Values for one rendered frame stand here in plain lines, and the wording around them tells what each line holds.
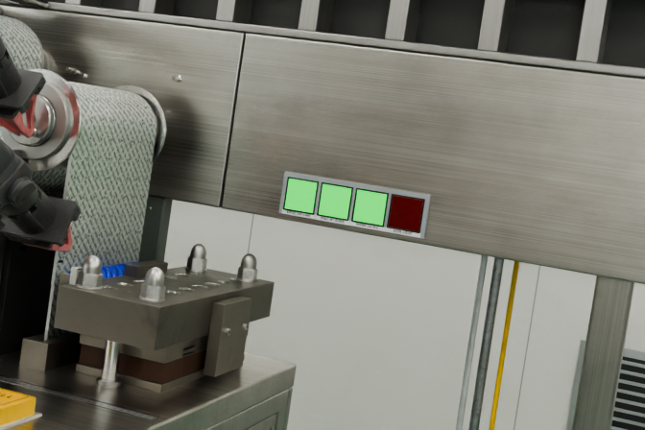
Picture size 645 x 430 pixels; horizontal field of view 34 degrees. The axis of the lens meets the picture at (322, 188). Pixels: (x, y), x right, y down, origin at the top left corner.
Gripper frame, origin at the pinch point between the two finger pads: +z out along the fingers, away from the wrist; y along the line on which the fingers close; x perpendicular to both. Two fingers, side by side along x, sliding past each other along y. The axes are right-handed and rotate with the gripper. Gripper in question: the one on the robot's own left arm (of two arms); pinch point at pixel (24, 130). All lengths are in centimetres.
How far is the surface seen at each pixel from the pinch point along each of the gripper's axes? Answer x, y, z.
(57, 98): 6.1, 2.3, -0.6
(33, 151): -0.1, -0.3, 4.6
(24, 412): -36.5, 18.6, 6.1
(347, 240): 144, -27, 232
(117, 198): 5.0, 6.0, 20.1
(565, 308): 136, 61, 235
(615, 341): 18, 83, 51
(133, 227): 5.2, 6.3, 28.1
